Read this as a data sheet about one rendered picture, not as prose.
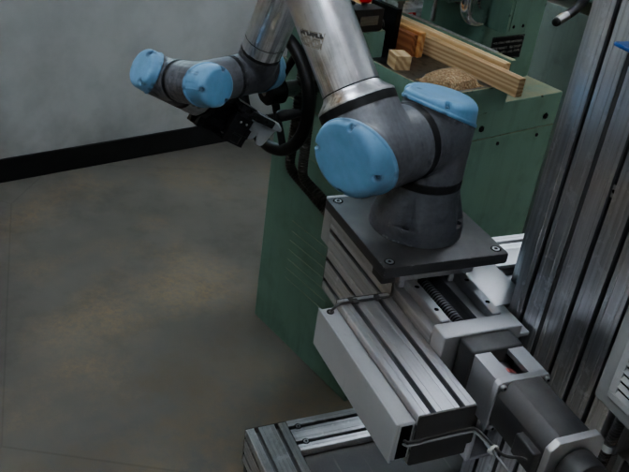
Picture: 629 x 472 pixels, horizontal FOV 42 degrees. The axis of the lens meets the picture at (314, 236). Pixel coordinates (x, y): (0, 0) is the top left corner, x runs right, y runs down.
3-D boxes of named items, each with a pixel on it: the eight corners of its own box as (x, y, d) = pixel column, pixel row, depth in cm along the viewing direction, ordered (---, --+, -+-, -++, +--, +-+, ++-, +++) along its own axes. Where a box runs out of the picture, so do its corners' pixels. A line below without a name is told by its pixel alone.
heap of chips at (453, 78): (415, 79, 170) (416, 66, 169) (456, 72, 177) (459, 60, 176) (443, 93, 165) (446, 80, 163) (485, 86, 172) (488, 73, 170)
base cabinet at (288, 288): (252, 313, 245) (275, 88, 209) (395, 267, 277) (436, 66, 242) (343, 403, 215) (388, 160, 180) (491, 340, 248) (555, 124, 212)
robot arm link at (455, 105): (479, 176, 128) (500, 95, 121) (426, 197, 119) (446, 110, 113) (420, 147, 135) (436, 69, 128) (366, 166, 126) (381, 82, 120)
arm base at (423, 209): (478, 243, 130) (492, 188, 125) (395, 253, 124) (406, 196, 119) (431, 199, 141) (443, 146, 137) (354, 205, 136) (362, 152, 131)
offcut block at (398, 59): (386, 63, 177) (388, 49, 175) (402, 64, 178) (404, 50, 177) (394, 70, 173) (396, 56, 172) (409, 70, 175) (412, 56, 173)
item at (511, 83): (321, 5, 212) (323, -10, 210) (327, 5, 213) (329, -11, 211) (515, 97, 168) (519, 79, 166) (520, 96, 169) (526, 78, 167)
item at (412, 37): (355, 31, 195) (358, 10, 193) (360, 30, 196) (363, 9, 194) (408, 57, 183) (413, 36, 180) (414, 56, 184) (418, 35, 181)
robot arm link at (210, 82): (249, 57, 141) (210, 52, 149) (197, 66, 134) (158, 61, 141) (252, 102, 144) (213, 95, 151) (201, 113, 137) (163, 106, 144)
